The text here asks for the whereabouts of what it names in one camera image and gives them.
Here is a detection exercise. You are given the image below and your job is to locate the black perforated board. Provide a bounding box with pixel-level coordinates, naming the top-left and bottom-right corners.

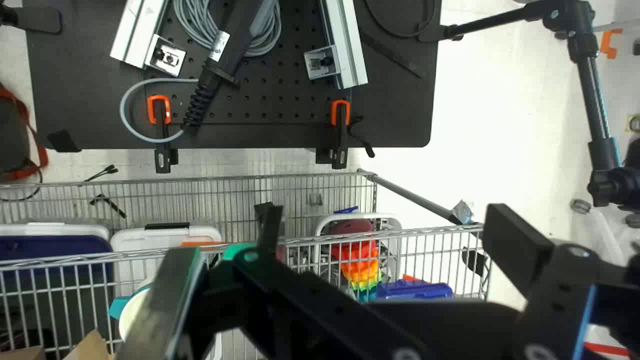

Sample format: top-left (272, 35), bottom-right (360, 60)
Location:
top-left (24, 0), bottom-right (440, 152)

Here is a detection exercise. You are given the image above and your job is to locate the rainbow stacking toy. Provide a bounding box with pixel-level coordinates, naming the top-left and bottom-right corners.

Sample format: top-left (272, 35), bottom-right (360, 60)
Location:
top-left (330, 239), bottom-right (383, 302)

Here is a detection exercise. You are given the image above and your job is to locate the orange clamp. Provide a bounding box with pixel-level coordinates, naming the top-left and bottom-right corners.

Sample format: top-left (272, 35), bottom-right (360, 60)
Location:
top-left (330, 97), bottom-right (352, 128)
top-left (147, 93), bottom-right (173, 126)

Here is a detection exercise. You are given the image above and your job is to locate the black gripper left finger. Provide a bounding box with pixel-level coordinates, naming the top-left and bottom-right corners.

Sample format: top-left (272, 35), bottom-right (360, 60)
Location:
top-left (117, 203), bottom-right (428, 360)

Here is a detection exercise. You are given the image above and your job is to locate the aluminium rail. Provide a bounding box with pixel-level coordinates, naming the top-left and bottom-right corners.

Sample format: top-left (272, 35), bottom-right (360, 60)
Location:
top-left (305, 0), bottom-right (368, 89)
top-left (110, 0), bottom-right (187, 75)

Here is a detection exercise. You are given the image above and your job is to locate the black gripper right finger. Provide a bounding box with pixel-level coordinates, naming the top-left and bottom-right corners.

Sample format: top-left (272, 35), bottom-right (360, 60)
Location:
top-left (482, 203), bottom-right (640, 360)

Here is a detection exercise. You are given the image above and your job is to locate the right aluminium rail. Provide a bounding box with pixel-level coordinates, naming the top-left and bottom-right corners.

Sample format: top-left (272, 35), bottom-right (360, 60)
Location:
top-left (305, 0), bottom-right (368, 89)

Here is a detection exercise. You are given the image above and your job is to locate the white plastic bin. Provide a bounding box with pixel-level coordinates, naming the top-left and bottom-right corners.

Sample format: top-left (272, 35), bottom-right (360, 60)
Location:
top-left (110, 225), bottom-right (225, 295)

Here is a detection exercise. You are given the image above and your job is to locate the left orange clamp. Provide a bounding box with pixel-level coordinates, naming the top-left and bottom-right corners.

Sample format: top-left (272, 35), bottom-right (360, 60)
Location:
top-left (147, 93), bottom-right (173, 126)

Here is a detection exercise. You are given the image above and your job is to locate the right orange clamp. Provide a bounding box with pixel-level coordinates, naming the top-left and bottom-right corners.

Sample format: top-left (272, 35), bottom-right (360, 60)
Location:
top-left (330, 97), bottom-right (352, 128)

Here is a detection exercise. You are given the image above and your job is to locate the left aluminium rail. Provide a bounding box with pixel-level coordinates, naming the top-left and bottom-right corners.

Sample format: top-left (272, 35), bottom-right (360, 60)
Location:
top-left (110, 0), bottom-right (187, 75)

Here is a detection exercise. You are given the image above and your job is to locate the blue plastic bin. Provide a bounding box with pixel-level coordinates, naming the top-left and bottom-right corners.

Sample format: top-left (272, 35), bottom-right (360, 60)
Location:
top-left (0, 222), bottom-right (113, 290)

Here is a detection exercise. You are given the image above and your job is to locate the white wire basket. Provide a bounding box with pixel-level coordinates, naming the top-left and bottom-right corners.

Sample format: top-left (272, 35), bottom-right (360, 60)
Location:
top-left (0, 171), bottom-right (493, 360)

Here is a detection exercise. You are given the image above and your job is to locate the red strap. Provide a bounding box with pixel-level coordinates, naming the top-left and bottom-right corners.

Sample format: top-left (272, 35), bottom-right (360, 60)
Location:
top-left (0, 83), bottom-right (53, 184)

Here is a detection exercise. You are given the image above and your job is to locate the black cable connector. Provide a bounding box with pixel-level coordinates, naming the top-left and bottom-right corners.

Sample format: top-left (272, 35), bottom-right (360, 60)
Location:
top-left (182, 0), bottom-right (262, 130)

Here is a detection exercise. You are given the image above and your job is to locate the grey coiled cable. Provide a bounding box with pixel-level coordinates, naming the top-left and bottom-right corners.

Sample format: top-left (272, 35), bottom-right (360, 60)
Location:
top-left (118, 0), bottom-right (284, 145)

